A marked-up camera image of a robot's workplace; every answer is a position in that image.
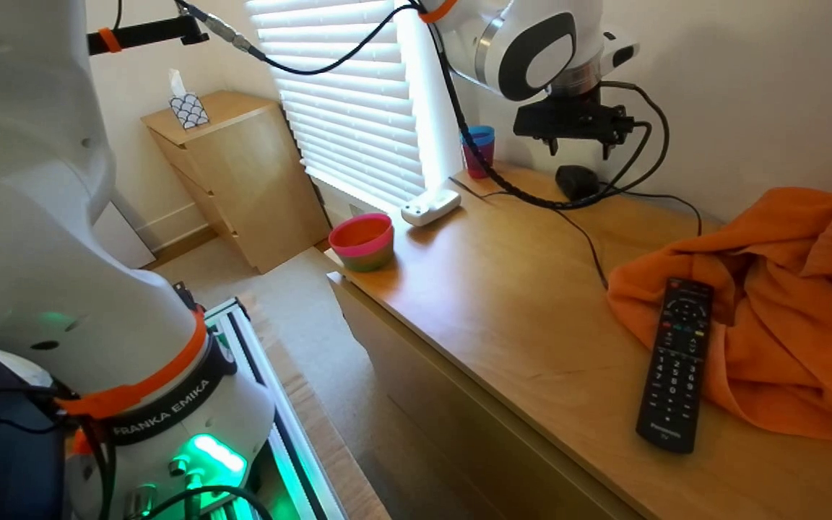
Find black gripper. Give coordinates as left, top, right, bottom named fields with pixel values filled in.
left=514, top=88, right=649, bottom=162

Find red and blue cup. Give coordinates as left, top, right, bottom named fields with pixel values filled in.
left=462, top=125, right=500, bottom=182

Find white game controller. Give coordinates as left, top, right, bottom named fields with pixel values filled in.
left=399, top=185, right=464, bottom=230

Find white window blinds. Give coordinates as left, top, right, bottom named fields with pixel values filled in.
left=244, top=0, right=468, bottom=211

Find black TV remote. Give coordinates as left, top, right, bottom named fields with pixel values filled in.
left=631, top=273, right=715, bottom=455

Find orange cloth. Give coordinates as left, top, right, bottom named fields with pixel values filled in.
left=602, top=182, right=832, bottom=444

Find light wooden cabinet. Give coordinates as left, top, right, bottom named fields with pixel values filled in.
left=140, top=88, right=332, bottom=273

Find patterned tissue box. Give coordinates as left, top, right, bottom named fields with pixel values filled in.
left=163, top=67, right=212, bottom=133

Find black bar with orange tape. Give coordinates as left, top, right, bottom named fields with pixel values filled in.
left=82, top=10, right=210, bottom=57

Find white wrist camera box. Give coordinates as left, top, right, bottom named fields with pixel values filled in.
left=598, top=32, right=640, bottom=75

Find thin black clock cable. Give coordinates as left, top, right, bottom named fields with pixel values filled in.
left=555, top=188, right=708, bottom=289

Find aluminium rail frame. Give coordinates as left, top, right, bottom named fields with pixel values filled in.
left=207, top=298, right=347, bottom=520

